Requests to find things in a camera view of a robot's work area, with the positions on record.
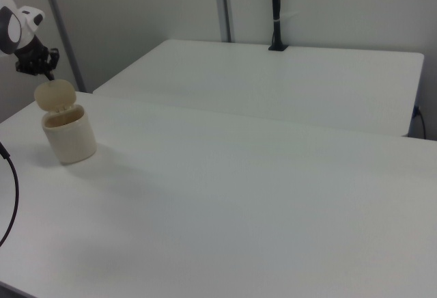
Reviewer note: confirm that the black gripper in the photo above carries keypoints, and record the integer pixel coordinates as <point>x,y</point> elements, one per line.
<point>31,53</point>

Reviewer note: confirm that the cream round trash bin lid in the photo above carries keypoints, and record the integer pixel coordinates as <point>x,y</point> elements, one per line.
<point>54,93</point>

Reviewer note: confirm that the cream plastic trash bin body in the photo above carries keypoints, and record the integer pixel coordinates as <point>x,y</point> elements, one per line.
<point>71,137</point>

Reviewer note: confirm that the white zip tie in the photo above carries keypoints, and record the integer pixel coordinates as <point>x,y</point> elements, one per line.
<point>283,17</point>

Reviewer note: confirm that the grey metal partition post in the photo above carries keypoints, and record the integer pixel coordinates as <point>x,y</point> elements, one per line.
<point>63,38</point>
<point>223,4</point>

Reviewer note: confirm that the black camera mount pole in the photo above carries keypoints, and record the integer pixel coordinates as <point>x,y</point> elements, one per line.
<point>276,11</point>

